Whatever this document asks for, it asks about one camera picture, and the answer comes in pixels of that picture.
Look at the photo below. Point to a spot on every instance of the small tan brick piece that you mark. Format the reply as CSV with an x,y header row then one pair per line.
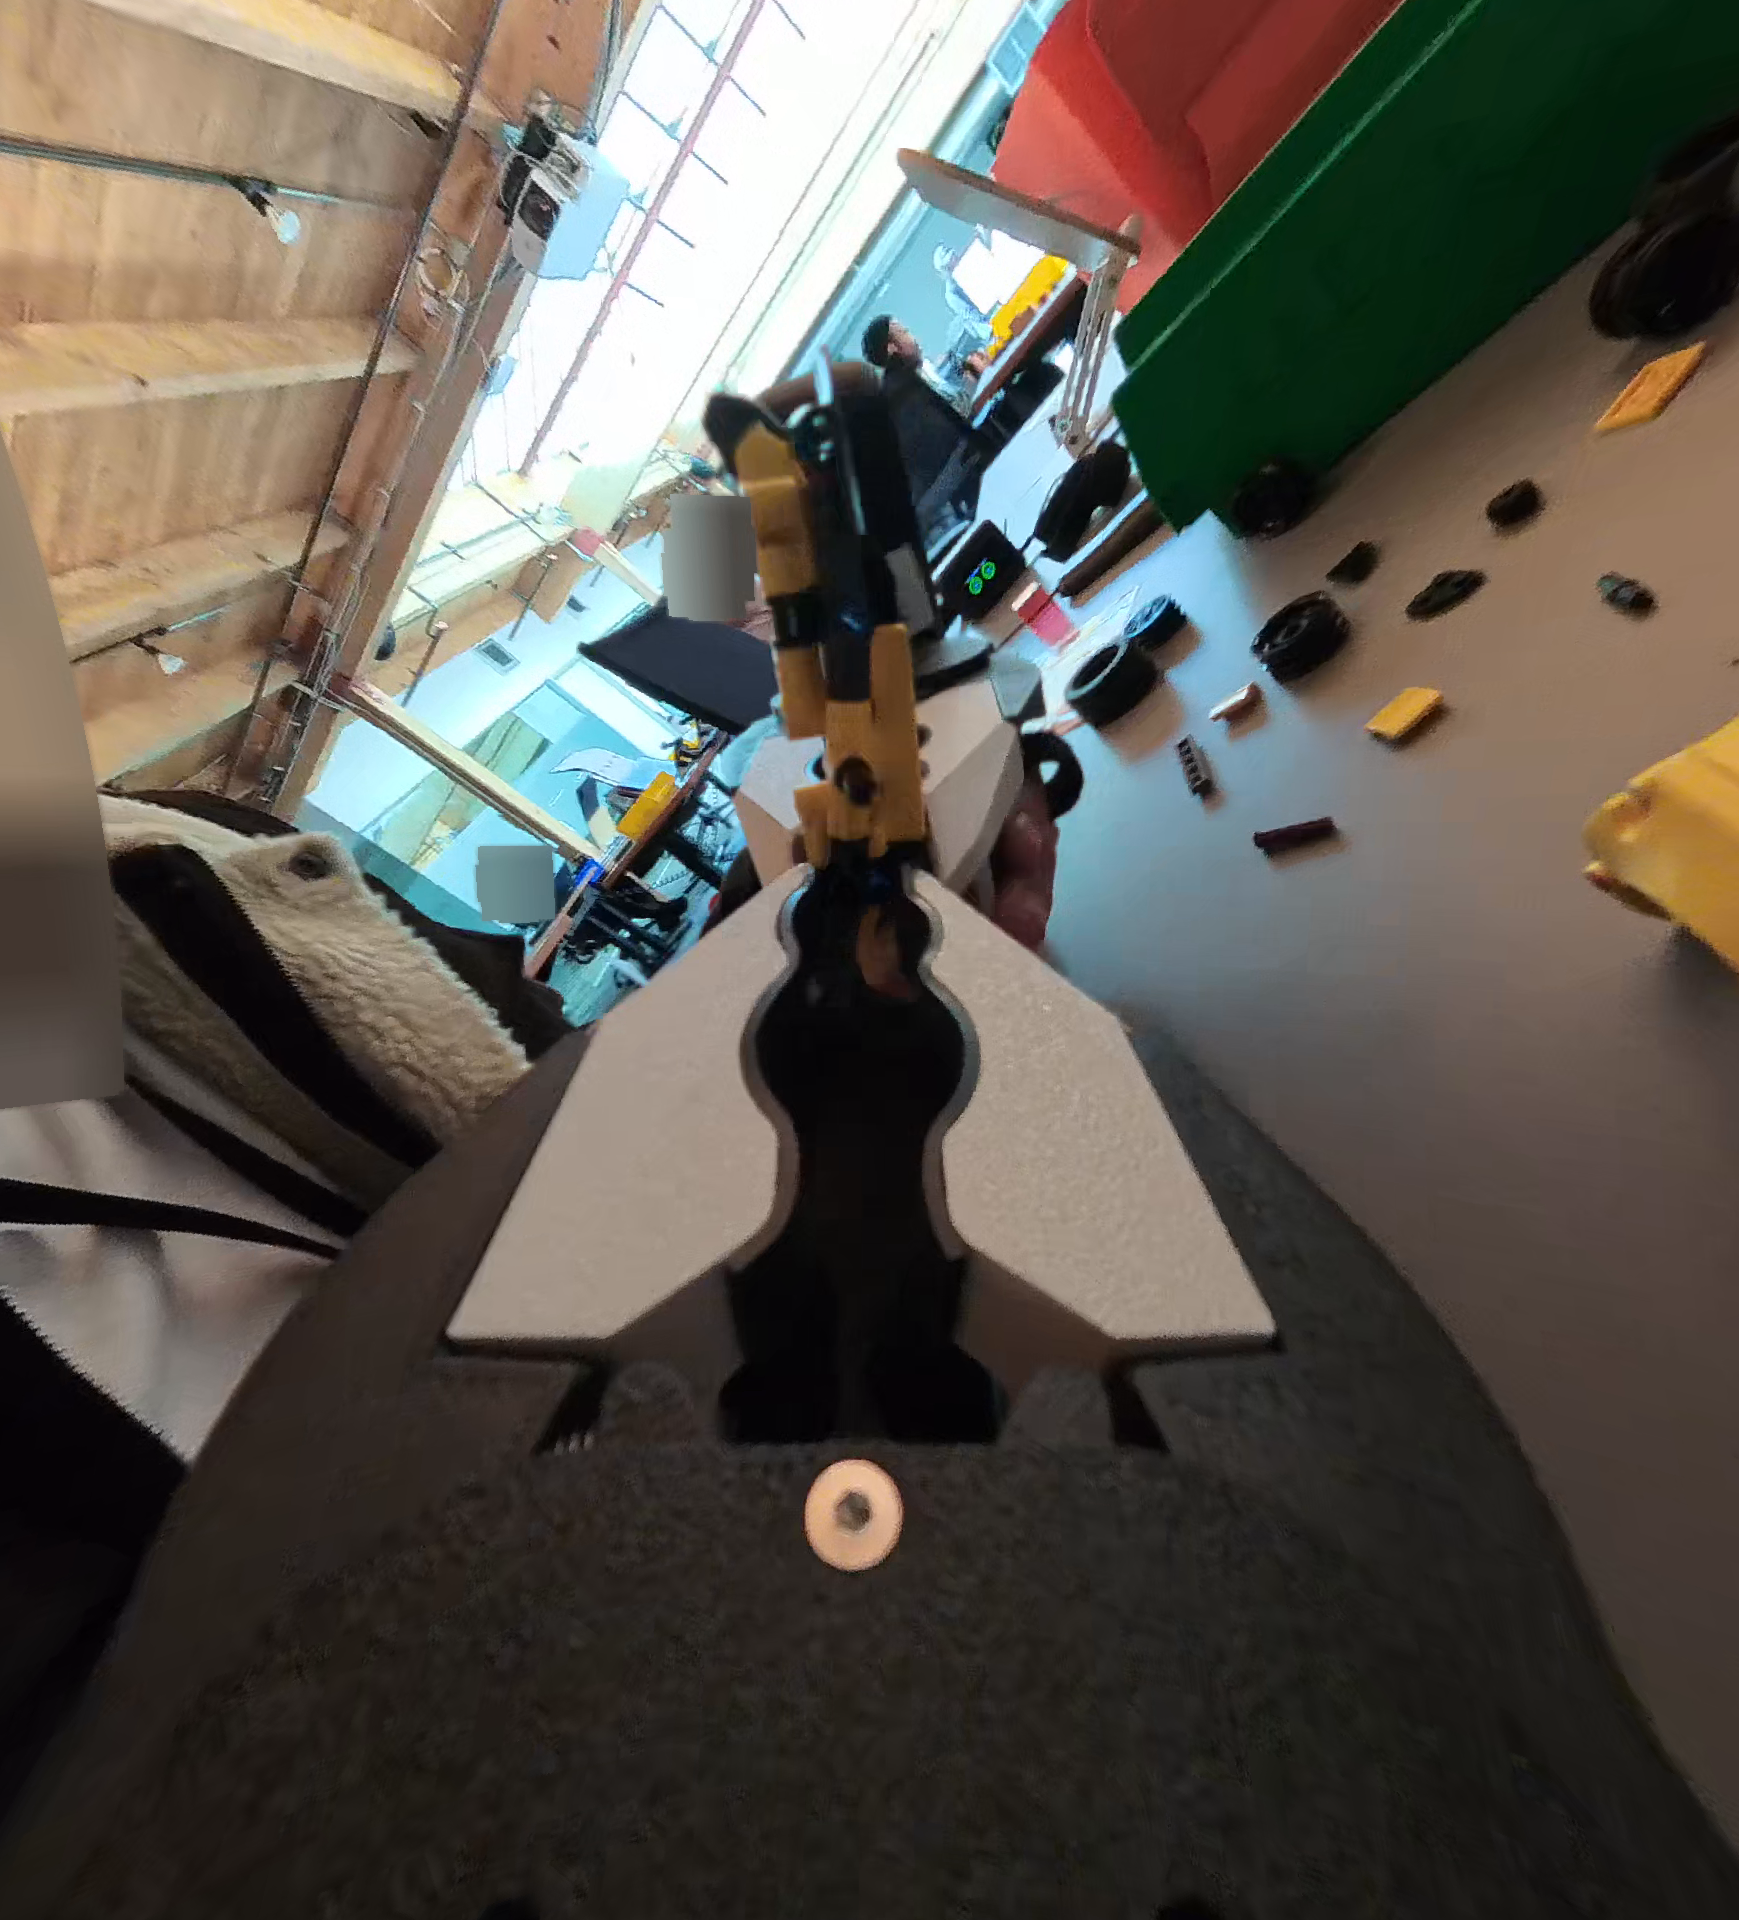
x,y
1235,702

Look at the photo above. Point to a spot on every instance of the small black toothed piece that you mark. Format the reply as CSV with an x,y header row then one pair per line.
x,y
1195,767

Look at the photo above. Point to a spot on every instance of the small black toy wheel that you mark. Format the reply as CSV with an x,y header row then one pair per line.
x,y
1157,624

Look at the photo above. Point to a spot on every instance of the small pink block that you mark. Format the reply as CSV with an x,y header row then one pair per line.
x,y
1044,616

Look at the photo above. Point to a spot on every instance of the grey desk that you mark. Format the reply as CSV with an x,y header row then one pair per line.
x,y
1408,1050

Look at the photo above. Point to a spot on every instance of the black office chair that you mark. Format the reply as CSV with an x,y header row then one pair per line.
x,y
674,668

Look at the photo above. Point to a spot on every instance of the yellow black brick side assembly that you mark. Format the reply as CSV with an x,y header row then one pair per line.
x,y
870,750

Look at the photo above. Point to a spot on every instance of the dark brown axle piece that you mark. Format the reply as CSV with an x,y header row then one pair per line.
x,y
1294,836

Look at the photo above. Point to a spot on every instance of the small black brick piece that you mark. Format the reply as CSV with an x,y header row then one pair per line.
x,y
1516,504
1353,564

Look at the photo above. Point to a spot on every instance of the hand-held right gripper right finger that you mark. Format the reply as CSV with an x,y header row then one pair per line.
x,y
1095,1202

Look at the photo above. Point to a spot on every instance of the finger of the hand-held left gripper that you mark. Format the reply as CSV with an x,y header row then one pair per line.
x,y
974,797
768,810

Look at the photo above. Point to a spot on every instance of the small black display device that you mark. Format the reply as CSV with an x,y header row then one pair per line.
x,y
989,578

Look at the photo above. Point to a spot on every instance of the small yellow brick piece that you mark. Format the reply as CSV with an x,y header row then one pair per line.
x,y
1649,387

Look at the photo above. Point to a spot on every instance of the person's left hand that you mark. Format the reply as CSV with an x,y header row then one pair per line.
x,y
1027,884

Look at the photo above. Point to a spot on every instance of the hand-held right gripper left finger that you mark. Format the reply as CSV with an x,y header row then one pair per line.
x,y
629,1202

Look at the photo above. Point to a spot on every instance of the wooden document stand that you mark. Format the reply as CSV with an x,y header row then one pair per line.
x,y
1018,204

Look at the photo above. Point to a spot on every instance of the black connector pin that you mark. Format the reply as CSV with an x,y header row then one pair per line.
x,y
1628,594

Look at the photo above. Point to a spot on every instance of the black toy wheel rim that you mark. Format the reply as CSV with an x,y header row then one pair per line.
x,y
1300,638

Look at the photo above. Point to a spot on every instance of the yellow rectangular brick plate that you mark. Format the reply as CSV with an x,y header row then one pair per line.
x,y
1404,715

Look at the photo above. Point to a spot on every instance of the green plastic bin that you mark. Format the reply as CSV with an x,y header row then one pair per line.
x,y
1408,226

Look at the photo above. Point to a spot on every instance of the black toy tyre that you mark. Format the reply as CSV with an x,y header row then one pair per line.
x,y
1664,277
1270,500
1108,687
1709,173

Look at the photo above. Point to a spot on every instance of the red plastic carry case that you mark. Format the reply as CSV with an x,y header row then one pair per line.
x,y
1155,105

